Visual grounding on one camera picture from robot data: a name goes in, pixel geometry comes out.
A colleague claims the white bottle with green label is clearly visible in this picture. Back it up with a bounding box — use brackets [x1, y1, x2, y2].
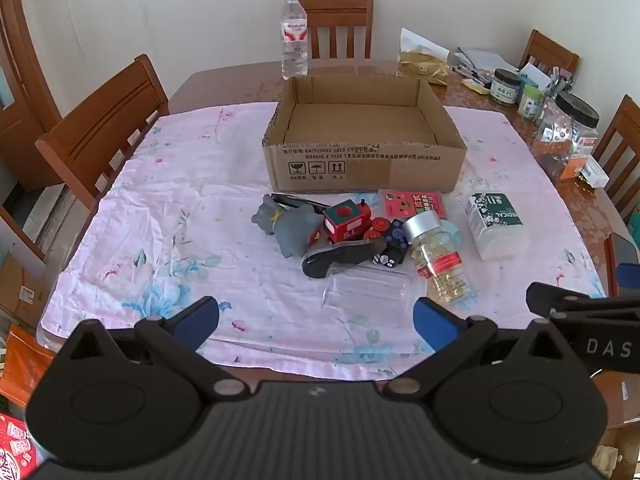
[464, 191, 531, 261]

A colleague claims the bunch of pens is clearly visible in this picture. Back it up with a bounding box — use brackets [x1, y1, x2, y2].
[547, 66, 574, 99]

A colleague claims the dark phone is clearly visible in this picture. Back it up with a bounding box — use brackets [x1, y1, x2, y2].
[604, 232, 640, 297]

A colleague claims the glass jar with black lid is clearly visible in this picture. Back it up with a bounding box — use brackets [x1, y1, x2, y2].
[490, 68, 522, 107]

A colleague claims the cardboard box on floor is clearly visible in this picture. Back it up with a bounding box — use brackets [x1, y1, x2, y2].
[0, 250, 51, 328]

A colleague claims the pink card pack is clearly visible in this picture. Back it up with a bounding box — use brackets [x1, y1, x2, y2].
[377, 189, 447, 220]

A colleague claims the grey cat toy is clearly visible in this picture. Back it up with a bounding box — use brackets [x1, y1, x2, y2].
[251, 195, 324, 259]

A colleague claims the silver-capped capsule bottle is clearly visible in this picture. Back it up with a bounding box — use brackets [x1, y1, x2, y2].
[402, 210, 477, 304]

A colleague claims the clear plastic water bottle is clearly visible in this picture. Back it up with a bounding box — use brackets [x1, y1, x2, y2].
[279, 0, 310, 80]

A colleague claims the stack of papers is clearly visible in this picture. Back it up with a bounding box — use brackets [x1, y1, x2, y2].
[452, 47, 519, 92]

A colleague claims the black toy with red buttons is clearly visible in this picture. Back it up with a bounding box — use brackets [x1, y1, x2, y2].
[366, 216, 413, 268]

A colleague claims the red printed packet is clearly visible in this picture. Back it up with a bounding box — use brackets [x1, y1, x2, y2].
[0, 412, 42, 480]

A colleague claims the gold tissue pack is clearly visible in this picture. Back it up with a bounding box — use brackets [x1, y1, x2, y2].
[396, 28, 452, 86]

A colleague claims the black glossy oval object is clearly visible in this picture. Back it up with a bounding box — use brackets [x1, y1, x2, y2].
[301, 240, 387, 279]

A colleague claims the pink floral tablecloth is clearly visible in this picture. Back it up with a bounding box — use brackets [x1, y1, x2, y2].
[37, 101, 608, 381]

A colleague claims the small jar with green lid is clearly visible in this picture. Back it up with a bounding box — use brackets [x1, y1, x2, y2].
[517, 85, 544, 119]

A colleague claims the wooden door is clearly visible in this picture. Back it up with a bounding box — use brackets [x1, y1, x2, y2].
[0, 0, 64, 192]

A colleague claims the light blue round object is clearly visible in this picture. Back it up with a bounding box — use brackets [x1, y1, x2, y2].
[440, 220, 464, 252]

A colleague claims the cardboard box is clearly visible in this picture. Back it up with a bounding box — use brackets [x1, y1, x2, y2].
[262, 76, 467, 195]
[0, 250, 51, 328]

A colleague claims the red toy train block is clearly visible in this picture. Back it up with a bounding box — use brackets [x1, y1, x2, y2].
[322, 200, 374, 247]

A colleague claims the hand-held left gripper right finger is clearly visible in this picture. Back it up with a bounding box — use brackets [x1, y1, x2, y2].
[384, 296, 581, 401]

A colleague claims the wooden dining chair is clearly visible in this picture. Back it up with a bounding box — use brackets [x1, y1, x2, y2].
[299, 0, 374, 60]
[592, 95, 640, 223]
[35, 54, 171, 211]
[518, 29, 580, 80]

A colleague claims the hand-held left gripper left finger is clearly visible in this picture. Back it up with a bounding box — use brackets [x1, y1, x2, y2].
[55, 296, 251, 402]

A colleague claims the orange bag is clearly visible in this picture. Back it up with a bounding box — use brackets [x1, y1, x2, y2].
[0, 325, 57, 407]

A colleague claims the black slim object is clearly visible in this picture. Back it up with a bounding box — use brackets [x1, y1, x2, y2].
[271, 193, 332, 212]

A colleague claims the large clear jar black lid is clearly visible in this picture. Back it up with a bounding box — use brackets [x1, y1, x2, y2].
[531, 91, 600, 182]

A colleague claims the clear plastic jar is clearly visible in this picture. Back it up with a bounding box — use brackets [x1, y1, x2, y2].
[322, 266, 414, 329]

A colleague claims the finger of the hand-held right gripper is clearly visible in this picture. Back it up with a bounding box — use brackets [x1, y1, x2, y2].
[617, 263, 640, 291]
[526, 282, 640, 318]

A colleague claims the small orange and white box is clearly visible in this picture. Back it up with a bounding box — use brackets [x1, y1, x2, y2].
[560, 156, 609, 189]

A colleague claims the white paper card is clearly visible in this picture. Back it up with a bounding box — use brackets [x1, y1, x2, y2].
[519, 62, 552, 89]

